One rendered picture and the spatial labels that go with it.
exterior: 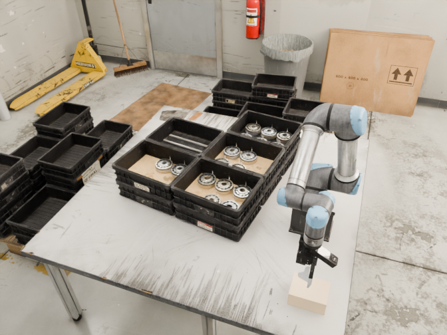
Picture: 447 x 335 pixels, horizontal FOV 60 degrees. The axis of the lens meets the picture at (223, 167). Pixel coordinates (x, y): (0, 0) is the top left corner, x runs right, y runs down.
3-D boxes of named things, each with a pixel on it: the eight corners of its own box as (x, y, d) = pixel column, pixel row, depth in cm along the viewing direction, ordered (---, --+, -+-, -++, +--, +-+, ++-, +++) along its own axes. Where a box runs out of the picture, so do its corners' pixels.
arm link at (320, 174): (306, 187, 206) (312, 162, 207) (332, 193, 200) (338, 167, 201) (302, 184, 195) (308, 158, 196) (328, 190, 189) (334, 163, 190)
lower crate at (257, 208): (263, 208, 217) (263, 192, 209) (238, 244, 196) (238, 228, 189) (202, 187, 232) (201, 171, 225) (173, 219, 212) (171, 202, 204)
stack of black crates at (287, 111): (328, 146, 359) (336, 104, 331) (323, 165, 337) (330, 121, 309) (286, 139, 370) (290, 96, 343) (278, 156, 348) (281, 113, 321)
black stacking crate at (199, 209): (263, 194, 210) (264, 177, 203) (238, 229, 190) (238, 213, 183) (201, 173, 225) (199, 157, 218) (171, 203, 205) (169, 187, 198)
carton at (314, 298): (328, 292, 173) (330, 282, 169) (324, 315, 165) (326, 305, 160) (293, 282, 178) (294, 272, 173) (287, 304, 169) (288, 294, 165)
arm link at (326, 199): (309, 185, 155) (300, 202, 147) (337, 191, 150) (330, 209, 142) (308, 200, 159) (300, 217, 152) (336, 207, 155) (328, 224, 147)
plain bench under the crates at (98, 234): (351, 211, 311) (370, 139, 268) (318, 424, 194) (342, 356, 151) (172, 172, 357) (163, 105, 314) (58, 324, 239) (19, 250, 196)
